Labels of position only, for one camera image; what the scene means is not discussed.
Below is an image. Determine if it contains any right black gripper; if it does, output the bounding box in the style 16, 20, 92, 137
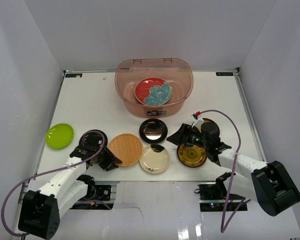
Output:
166, 123, 209, 150

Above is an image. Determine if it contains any woven bamboo plate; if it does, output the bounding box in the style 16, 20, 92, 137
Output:
108, 133, 144, 168

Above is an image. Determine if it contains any cream plate with black patch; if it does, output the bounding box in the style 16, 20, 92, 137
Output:
139, 144, 171, 174

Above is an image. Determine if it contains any red teal floral plate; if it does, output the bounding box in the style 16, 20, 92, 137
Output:
134, 77, 173, 106

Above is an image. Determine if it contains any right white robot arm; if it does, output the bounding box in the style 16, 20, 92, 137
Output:
167, 122, 300, 217

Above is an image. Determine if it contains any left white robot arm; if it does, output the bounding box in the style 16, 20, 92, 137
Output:
18, 129, 121, 240

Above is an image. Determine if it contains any pink translucent plastic bin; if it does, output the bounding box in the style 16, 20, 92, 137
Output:
114, 58, 194, 118

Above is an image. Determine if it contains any yellow patterned plate lower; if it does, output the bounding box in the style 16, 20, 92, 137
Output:
176, 145, 207, 168

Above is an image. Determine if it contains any yellow patterned plate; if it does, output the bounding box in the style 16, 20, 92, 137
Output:
176, 145, 207, 168
201, 118, 220, 132

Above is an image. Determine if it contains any black plate left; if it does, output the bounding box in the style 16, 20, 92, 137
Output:
79, 129, 108, 147

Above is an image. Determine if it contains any black glossy centre plate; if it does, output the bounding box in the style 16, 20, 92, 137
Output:
139, 118, 168, 144

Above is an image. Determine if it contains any yellow patterned plate upper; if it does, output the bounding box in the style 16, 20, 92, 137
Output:
201, 118, 220, 132

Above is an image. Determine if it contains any lime green plate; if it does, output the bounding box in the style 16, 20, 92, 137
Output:
45, 123, 74, 150

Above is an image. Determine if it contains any right table label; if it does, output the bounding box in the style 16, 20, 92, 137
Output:
216, 72, 234, 77

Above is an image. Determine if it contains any table label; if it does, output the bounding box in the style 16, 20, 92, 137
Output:
216, 72, 234, 77
64, 73, 83, 78

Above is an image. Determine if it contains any left table label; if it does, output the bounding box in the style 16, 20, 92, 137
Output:
64, 73, 83, 78

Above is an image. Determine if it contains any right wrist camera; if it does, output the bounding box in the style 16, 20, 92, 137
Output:
191, 111, 204, 132

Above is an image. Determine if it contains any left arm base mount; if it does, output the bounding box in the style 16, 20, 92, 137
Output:
71, 184, 114, 210

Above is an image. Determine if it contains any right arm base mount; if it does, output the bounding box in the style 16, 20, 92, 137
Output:
194, 182, 245, 213

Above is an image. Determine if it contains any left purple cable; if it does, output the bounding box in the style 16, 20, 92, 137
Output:
1, 129, 113, 237

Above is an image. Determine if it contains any purple cable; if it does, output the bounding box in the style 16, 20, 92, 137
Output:
197, 109, 252, 234
1, 129, 113, 237

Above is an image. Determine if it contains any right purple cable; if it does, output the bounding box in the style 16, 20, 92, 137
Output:
197, 109, 252, 234

